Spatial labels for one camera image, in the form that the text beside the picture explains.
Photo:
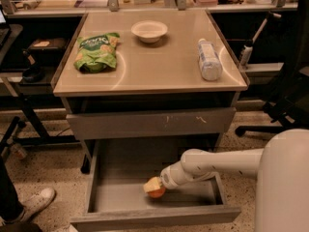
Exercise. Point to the orange fruit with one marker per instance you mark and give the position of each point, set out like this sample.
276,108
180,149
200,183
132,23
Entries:
157,193

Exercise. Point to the white sneaker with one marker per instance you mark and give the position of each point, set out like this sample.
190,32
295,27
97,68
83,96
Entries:
25,210

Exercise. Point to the black box on shelf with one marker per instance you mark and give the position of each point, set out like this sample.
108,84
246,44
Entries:
48,48

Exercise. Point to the grey drawer cabinet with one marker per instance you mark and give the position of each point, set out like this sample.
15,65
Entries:
157,76

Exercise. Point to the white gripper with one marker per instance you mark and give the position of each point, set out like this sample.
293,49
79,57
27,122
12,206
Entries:
167,178

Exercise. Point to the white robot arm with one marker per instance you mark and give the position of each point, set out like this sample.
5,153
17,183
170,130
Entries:
281,171

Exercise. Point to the closed grey top drawer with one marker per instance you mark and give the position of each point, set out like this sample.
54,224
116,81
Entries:
150,123

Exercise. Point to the green snack bag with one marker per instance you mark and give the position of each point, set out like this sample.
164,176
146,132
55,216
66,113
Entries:
96,53

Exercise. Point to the black desk stand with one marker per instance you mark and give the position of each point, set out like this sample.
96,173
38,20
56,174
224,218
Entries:
11,140

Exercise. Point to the black office chair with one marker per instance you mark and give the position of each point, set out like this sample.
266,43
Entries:
286,96

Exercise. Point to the white paper bowl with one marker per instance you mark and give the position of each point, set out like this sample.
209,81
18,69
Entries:
149,31

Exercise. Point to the person in dark trousers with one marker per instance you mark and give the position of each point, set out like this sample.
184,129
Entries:
8,194

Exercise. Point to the open grey middle drawer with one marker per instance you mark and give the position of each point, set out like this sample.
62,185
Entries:
115,199

